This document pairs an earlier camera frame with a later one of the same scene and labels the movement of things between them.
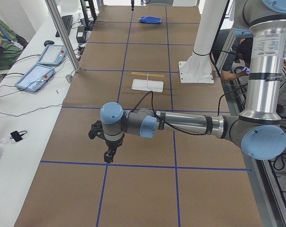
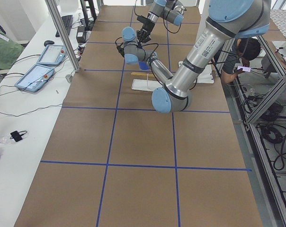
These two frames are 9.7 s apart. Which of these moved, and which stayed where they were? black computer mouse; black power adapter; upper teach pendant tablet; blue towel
Moved: blue towel
Stayed: upper teach pendant tablet; black computer mouse; black power adapter
